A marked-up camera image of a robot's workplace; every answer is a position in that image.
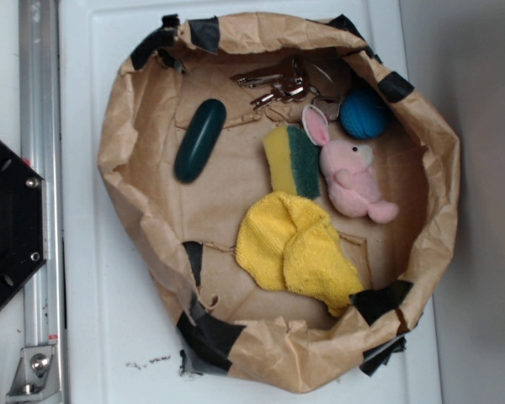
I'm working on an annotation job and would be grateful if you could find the yellow microfiber cloth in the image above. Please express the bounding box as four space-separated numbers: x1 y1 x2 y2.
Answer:
236 192 364 317

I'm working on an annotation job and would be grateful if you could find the yellow and green sponge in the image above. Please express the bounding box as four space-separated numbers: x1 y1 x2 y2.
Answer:
263 125 321 199

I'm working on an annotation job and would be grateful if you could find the dark green oblong capsule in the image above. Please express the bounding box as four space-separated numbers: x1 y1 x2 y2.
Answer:
173 98 226 183

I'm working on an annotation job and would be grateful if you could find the pink plush bunny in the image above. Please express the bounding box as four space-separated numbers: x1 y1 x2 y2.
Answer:
302 104 399 224

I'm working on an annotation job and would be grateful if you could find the silver key bunch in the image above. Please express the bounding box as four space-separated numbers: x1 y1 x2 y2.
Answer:
231 56 341 121

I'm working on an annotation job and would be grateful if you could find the blue ball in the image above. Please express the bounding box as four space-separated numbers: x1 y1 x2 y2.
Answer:
339 88 391 140

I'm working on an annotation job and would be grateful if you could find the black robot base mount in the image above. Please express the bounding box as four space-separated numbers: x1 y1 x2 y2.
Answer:
0 140 46 311

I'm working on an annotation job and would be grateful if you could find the aluminium extrusion rail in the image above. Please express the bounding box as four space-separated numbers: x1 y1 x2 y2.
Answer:
19 1 69 403

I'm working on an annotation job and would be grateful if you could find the metal corner bracket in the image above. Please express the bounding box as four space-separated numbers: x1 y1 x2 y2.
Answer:
6 345 56 403

